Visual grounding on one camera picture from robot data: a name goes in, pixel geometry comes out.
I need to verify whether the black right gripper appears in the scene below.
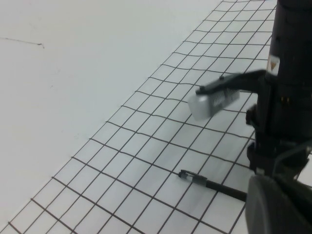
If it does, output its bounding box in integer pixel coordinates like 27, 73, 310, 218
246, 73, 312, 180

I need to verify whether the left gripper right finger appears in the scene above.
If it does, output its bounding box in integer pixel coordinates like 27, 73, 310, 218
276, 179, 312, 234

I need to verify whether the black pen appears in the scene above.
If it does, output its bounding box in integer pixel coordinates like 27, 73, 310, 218
206, 179, 248, 202

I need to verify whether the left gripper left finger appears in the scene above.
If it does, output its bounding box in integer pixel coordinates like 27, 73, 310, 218
245, 175, 300, 234

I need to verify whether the transparent pen cap black tip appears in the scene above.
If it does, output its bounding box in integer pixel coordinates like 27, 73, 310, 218
177, 170, 208, 187

